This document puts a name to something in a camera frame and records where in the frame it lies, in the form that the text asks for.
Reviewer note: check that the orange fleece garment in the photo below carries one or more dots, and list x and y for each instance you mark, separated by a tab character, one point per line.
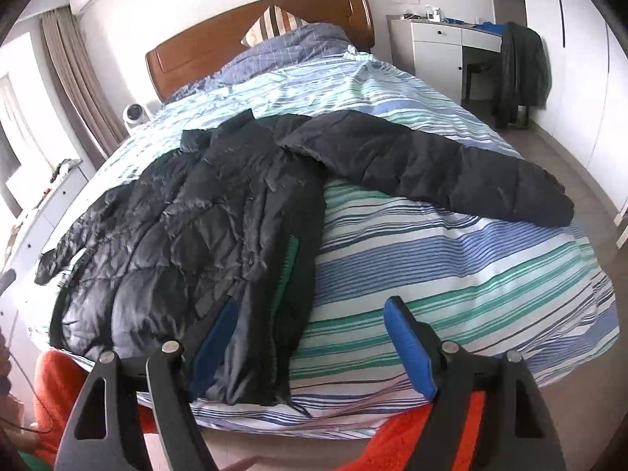
392	446

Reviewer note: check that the striped blue green duvet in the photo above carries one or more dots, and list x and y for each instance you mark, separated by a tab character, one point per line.
490	285

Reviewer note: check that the white desk with drawers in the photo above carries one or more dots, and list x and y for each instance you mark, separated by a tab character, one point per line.
435	53

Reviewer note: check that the dark coat on chair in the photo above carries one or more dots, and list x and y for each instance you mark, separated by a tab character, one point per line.
522	76

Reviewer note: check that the white window drawer cabinet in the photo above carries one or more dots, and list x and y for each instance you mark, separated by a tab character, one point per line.
34	230

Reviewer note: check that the wooden headboard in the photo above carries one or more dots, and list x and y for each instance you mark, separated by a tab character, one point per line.
204	48

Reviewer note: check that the blue checked pillow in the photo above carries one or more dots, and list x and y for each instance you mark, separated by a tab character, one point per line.
308	43

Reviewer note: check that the striped brown pillow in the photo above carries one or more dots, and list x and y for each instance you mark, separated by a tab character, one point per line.
274	22

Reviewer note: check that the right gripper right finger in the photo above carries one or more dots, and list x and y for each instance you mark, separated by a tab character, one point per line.
485	413

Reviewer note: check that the white round fan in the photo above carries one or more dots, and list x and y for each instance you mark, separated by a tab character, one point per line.
135	115

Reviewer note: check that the beige curtain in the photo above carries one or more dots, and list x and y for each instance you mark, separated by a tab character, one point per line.
95	124

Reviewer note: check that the black puffer jacket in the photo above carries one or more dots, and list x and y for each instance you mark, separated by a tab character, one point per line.
236	213

